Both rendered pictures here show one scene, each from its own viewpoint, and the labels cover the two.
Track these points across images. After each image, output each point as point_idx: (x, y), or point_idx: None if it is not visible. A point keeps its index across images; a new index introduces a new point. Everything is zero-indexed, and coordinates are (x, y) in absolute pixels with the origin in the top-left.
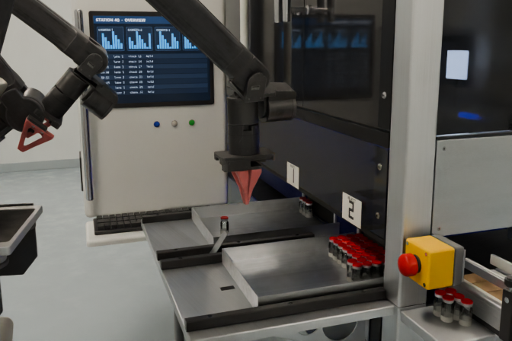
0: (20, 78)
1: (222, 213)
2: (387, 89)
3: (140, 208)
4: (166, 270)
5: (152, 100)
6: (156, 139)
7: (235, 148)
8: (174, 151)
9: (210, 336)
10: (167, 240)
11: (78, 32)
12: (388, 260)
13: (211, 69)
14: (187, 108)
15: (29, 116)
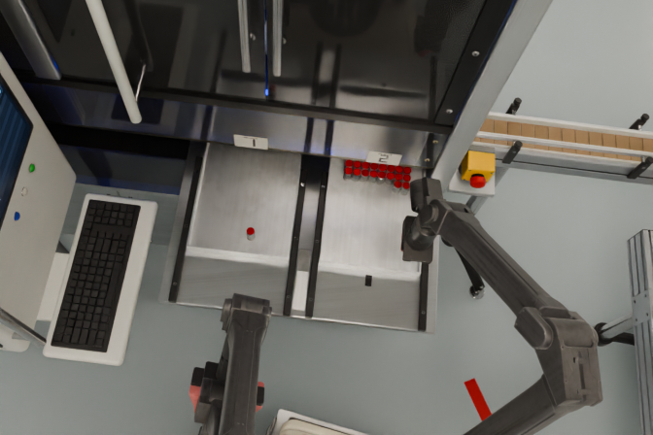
0: (221, 403)
1: (194, 217)
2: (454, 108)
3: (46, 281)
4: (314, 315)
5: (3, 208)
6: (23, 225)
7: (428, 247)
8: (36, 209)
9: (434, 318)
10: (239, 292)
11: (263, 324)
12: (437, 175)
13: (16, 101)
14: (22, 163)
15: (258, 402)
